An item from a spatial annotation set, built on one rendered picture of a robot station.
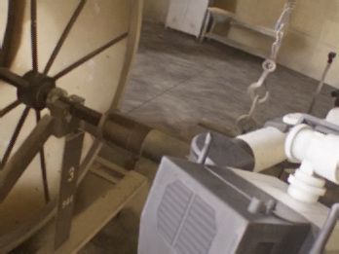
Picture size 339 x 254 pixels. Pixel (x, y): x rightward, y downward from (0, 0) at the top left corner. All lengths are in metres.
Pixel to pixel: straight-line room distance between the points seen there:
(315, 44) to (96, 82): 7.38
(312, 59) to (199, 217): 8.76
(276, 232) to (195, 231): 0.10
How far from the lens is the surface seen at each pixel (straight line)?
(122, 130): 1.22
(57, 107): 1.33
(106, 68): 2.19
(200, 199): 0.42
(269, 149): 0.79
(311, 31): 9.05
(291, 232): 0.43
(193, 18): 8.56
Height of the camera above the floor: 1.51
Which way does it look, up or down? 23 degrees down
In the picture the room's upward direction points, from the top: 16 degrees clockwise
